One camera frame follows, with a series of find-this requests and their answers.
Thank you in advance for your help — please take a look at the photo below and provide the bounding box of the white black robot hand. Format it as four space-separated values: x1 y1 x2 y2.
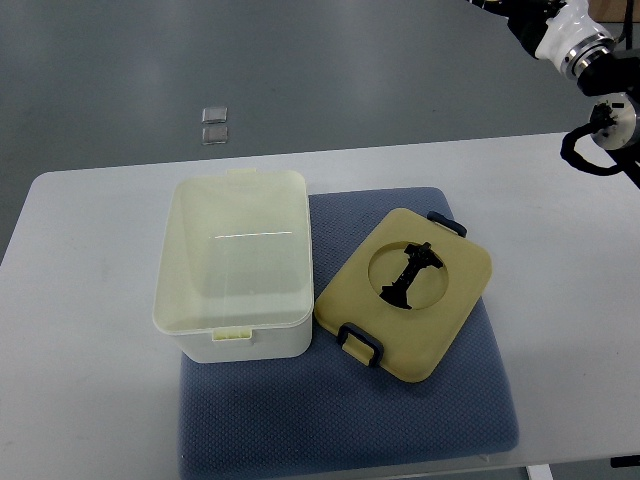
470 1 613 63

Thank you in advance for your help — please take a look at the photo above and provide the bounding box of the upper silver floor plate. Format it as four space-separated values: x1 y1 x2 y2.
201 106 228 124

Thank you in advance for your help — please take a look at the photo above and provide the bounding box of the yellow storage box lid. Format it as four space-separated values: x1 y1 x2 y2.
314 208 492 383

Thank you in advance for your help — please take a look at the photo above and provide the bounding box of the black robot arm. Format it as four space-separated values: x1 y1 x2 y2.
472 1 639 184

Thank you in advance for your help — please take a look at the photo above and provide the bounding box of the white table leg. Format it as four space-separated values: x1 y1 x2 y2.
526 464 554 480

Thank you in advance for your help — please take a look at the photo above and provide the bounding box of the white storage box base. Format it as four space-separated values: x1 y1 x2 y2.
153 170 314 363

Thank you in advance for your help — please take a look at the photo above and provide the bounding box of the blue textured mat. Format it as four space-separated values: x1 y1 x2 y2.
175 186 520 480

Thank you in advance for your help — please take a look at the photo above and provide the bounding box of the wooden box corner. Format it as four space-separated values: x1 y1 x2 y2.
588 0 628 23

